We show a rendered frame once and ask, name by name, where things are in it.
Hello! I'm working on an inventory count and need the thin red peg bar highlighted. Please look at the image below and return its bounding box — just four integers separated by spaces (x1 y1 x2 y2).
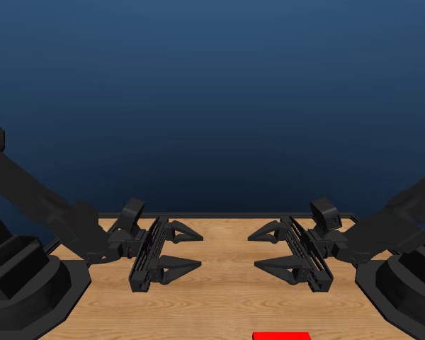
252 331 312 340

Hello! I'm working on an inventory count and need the black table frame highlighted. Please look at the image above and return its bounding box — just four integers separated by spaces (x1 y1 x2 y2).
43 211 361 256

